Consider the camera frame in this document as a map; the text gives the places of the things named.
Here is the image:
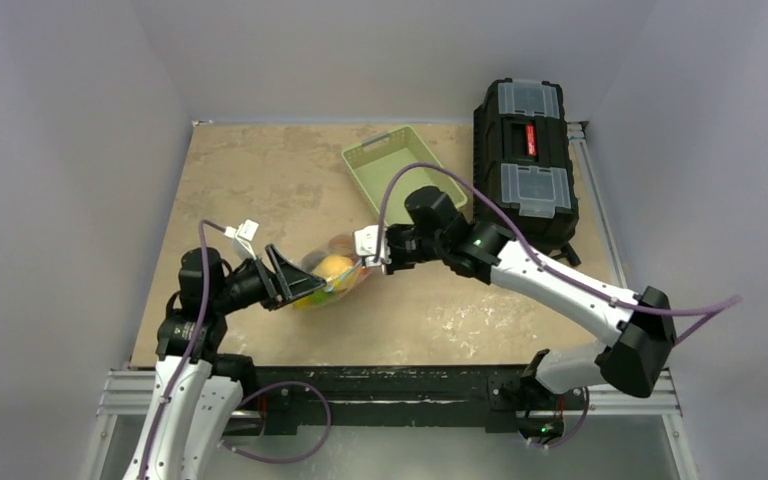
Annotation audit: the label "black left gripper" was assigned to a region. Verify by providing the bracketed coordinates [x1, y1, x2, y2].
[212, 243, 324, 314]

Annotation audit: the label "clear zip bag blue seal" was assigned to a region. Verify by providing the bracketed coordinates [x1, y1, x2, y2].
[292, 233, 372, 311]

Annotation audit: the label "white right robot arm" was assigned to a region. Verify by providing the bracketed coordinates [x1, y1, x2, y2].
[375, 186, 677, 407]

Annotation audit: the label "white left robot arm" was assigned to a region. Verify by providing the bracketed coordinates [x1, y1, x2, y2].
[124, 245, 326, 479]

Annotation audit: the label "yellow fake lemon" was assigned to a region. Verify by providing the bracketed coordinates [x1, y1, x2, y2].
[312, 255, 355, 282]

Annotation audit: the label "green perforated plastic basket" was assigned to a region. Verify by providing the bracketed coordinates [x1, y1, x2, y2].
[341, 125, 469, 229]

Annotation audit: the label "black toolbox clear lids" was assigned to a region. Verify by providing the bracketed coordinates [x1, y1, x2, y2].
[472, 78, 581, 266]

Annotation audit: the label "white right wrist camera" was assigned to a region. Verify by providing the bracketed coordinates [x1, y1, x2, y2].
[352, 225, 380, 258]

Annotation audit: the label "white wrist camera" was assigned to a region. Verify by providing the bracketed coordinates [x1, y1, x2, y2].
[223, 219, 259, 261]
[352, 225, 380, 258]

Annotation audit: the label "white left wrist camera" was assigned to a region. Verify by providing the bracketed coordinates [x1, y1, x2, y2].
[223, 219, 259, 261]

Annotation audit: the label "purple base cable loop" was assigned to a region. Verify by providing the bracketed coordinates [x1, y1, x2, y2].
[219, 380, 332, 465]

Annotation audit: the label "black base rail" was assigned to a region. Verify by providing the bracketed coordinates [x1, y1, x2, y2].
[224, 364, 585, 440]

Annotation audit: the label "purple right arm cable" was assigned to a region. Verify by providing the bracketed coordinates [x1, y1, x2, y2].
[373, 162, 743, 346]

